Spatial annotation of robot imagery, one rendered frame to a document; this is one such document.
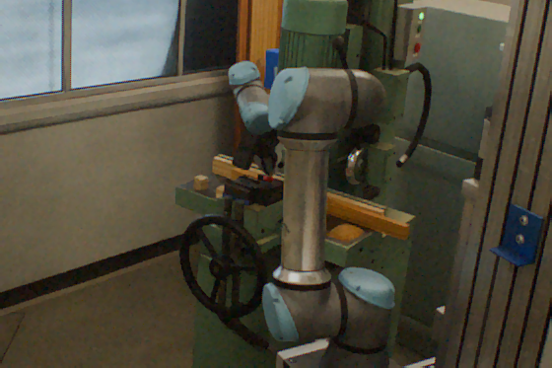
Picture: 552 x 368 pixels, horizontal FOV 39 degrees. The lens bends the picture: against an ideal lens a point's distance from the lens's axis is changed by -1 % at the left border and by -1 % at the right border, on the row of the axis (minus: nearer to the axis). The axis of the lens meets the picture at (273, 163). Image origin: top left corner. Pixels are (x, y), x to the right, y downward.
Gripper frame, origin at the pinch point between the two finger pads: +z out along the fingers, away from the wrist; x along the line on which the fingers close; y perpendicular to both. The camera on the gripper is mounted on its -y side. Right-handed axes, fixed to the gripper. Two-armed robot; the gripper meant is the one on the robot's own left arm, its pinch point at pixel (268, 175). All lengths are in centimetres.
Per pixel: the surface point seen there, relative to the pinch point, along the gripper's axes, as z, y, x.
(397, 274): 62, 23, -21
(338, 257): 15.4, -7.6, -24.0
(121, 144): 70, 42, 127
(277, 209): 8.8, -3.9, -3.4
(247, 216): 4.2, -12.2, -0.3
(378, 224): 18.1, 8.7, -26.8
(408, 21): -13, 59, -15
